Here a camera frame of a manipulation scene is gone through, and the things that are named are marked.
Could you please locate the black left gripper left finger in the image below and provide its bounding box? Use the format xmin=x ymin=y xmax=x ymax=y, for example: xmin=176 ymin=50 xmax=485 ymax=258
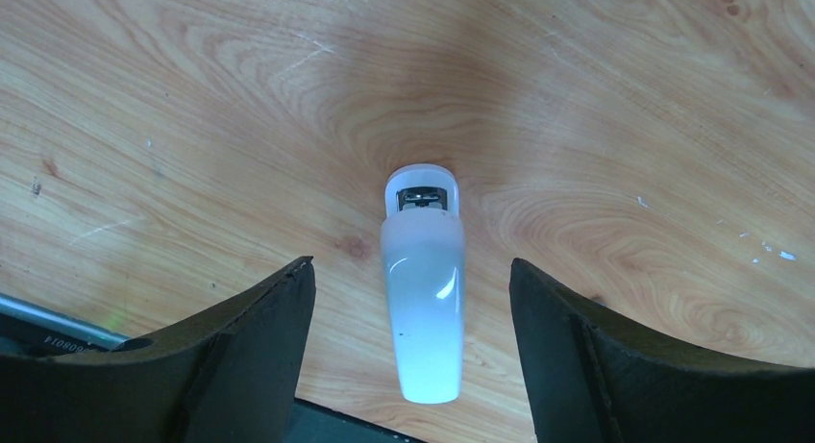
xmin=1 ymin=257 xmax=316 ymax=442

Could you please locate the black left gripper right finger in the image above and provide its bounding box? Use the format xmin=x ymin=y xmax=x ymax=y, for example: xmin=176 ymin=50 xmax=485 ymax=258
xmin=508 ymin=258 xmax=814 ymax=442

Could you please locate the white stapler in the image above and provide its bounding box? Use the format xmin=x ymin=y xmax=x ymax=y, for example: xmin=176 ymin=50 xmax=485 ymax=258
xmin=380 ymin=163 xmax=466 ymax=405

